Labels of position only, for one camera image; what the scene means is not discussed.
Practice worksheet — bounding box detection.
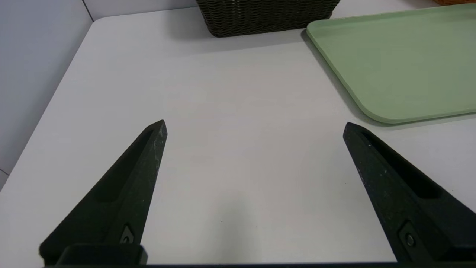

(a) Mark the green plastic tray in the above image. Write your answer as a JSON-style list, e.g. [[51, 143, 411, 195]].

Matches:
[[306, 4, 476, 125]]

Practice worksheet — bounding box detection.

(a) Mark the orange wicker basket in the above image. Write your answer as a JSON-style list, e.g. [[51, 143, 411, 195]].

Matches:
[[433, 0, 476, 6]]

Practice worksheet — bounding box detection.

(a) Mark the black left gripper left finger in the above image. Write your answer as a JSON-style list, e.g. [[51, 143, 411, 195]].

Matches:
[[39, 119, 168, 265]]

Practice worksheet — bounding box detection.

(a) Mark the dark brown wicker basket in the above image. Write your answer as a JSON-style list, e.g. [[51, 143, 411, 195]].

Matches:
[[195, 0, 341, 38]]

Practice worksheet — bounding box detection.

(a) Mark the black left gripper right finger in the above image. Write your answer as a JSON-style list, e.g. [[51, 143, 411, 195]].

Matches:
[[342, 122, 476, 265]]

